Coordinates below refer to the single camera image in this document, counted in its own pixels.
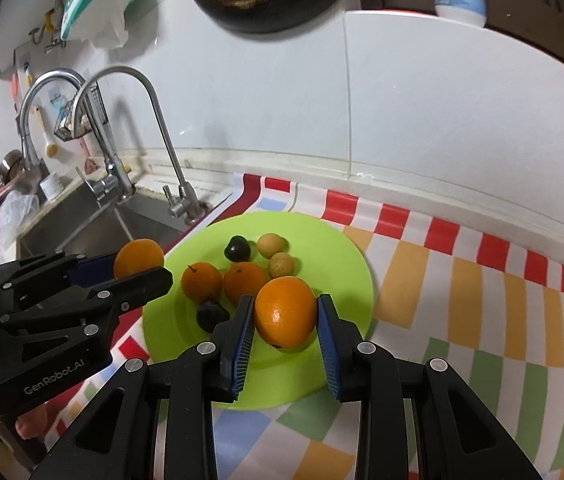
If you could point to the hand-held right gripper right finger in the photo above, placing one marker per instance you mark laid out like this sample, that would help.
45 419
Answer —
329 350

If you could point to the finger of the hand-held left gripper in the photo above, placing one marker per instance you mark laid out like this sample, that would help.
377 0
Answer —
137 287
92 270

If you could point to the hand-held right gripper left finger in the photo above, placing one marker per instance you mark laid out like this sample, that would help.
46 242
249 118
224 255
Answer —
242 347

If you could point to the dark plum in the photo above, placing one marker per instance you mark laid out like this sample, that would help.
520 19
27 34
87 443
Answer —
211 316
237 249

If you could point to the large orange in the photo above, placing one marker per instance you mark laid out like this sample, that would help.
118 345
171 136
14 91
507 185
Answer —
285 312

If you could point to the green plate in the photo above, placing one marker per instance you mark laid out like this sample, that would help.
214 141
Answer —
327 260

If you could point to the yellow round fruit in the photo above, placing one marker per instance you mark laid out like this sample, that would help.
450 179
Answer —
271 244

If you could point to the person's left hand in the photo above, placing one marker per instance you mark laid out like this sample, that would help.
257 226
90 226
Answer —
29 422

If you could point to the steel sink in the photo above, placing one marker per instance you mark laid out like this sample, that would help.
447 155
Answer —
87 230

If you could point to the small orange with stem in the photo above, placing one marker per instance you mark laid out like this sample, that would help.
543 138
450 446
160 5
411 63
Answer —
202 282

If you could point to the white cup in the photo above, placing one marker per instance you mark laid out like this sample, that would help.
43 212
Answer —
52 187

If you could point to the small longan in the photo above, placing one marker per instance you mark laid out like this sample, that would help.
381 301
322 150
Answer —
282 265

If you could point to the clear plastic bag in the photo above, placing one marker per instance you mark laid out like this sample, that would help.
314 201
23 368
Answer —
12 215

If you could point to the dish brush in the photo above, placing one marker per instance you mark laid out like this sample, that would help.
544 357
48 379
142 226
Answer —
51 147

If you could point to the small steel bowl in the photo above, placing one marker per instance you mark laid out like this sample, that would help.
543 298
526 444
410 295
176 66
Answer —
11 162

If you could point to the checkered tablecloth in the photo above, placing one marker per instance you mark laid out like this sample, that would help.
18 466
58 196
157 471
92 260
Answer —
461 310

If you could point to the tall steel faucet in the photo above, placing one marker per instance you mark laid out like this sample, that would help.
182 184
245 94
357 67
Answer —
159 115

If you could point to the steel spring faucet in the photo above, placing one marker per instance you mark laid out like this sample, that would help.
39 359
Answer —
27 105

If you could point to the metal wall hook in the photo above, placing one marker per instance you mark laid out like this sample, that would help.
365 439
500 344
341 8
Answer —
47 25

